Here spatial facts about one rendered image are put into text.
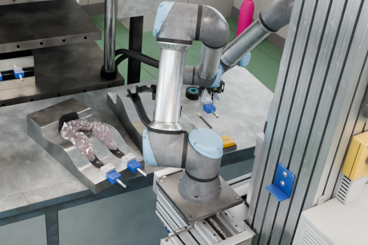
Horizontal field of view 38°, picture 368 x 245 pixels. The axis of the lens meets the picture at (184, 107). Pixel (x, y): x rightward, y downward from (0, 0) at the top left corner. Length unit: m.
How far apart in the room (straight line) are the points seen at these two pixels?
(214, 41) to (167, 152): 0.39
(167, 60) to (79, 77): 1.31
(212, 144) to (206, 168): 0.09
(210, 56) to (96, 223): 0.99
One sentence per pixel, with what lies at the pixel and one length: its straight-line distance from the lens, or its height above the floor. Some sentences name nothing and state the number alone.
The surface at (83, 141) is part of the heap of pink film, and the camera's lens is 2.30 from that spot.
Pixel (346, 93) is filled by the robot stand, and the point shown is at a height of 1.62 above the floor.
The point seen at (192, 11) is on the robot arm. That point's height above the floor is 1.63.
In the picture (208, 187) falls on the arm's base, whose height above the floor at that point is 1.10.
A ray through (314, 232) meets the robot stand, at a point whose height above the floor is 1.21.
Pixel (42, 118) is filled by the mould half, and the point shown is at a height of 0.91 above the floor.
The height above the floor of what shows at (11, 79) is 0.84.
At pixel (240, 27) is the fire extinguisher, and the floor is 0.22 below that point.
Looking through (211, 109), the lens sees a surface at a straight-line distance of 2.51.
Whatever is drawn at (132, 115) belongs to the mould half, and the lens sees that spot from 2.50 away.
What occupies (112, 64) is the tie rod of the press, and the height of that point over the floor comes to 0.87.
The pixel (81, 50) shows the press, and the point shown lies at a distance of 3.26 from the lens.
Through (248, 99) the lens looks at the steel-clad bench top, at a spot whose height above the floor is 0.80.
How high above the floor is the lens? 2.31
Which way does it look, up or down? 33 degrees down
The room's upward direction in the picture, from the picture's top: 6 degrees clockwise
